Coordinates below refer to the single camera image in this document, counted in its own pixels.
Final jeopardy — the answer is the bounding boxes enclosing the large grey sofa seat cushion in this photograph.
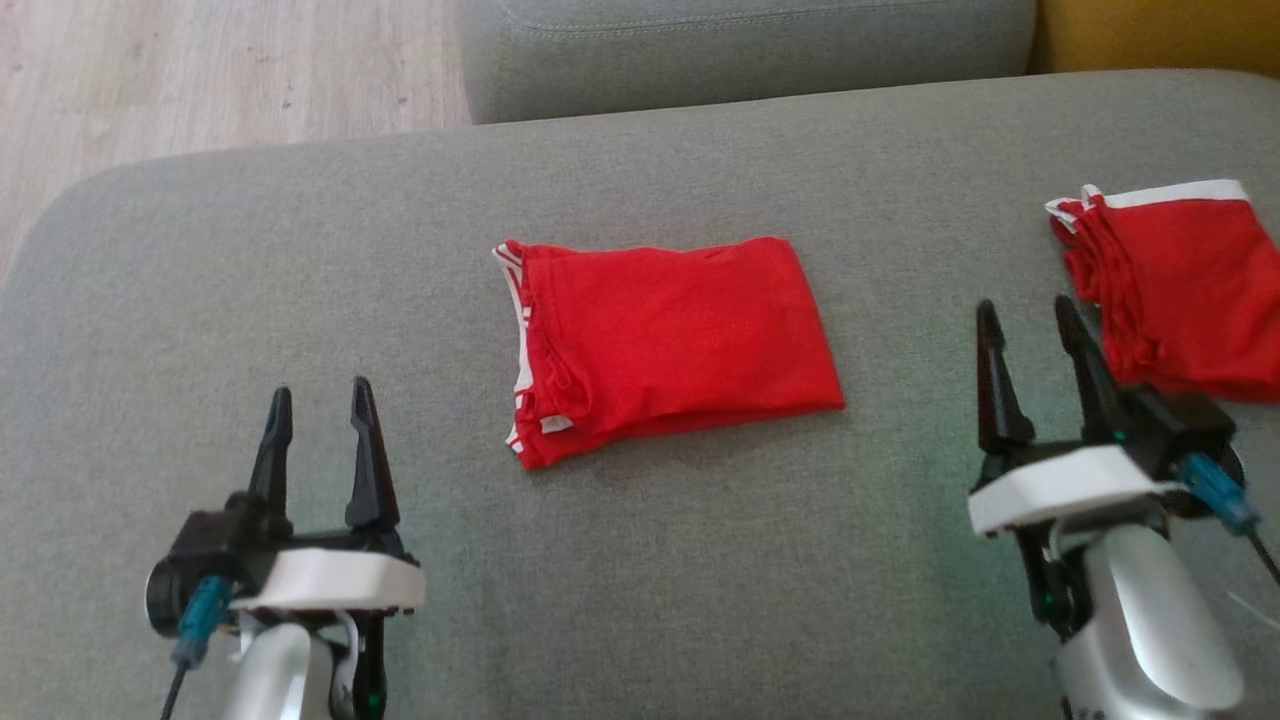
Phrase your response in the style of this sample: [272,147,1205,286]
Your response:
[0,69,1280,720]

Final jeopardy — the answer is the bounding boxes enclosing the left camera cable blue connector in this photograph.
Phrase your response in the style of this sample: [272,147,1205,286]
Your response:
[159,574,237,720]

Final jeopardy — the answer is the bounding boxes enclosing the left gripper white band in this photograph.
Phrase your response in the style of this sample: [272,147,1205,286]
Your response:
[229,376,427,720]

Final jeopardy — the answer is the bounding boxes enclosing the red shorts with white trim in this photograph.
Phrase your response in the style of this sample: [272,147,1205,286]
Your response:
[1044,179,1280,404]

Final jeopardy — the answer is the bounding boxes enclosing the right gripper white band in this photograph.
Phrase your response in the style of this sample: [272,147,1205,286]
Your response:
[967,294,1187,642]

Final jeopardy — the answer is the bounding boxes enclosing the right camera cable blue connector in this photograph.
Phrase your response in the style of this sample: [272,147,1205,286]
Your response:
[1179,454,1280,587]

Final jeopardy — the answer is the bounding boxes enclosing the camera cable blue connector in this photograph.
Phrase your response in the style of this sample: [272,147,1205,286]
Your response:
[159,574,237,720]
[1179,454,1280,587]

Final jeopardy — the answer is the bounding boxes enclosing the red Bulls basketball jersey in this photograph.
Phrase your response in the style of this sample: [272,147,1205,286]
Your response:
[491,235,847,472]

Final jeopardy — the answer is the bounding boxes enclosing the yellow sofa backrest cushion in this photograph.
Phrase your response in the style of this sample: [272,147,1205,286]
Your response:
[1029,0,1280,82]

